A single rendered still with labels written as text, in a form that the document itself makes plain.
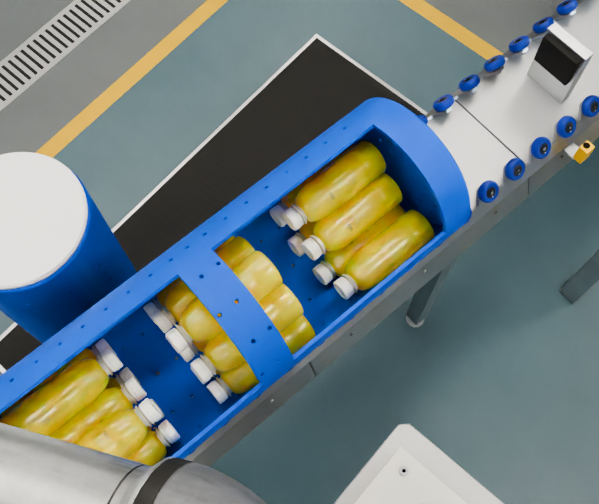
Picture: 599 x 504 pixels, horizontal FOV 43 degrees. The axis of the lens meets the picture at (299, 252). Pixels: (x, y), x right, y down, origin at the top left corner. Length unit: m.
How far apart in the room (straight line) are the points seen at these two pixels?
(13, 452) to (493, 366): 1.99
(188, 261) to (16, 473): 0.67
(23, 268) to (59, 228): 0.10
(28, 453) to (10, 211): 0.97
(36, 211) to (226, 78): 1.45
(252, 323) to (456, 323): 1.38
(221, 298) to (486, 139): 0.74
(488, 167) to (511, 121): 0.12
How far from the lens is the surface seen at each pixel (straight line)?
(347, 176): 1.33
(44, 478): 0.57
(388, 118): 1.29
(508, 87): 1.73
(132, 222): 2.44
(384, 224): 1.42
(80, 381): 1.26
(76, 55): 2.99
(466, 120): 1.67
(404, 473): 1.08
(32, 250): 1.47
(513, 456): 2.41
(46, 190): 1.51
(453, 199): 1.30
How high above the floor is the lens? 2.32
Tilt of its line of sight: 68 degrees down
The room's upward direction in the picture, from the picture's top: 2 degrees counter-clockwise
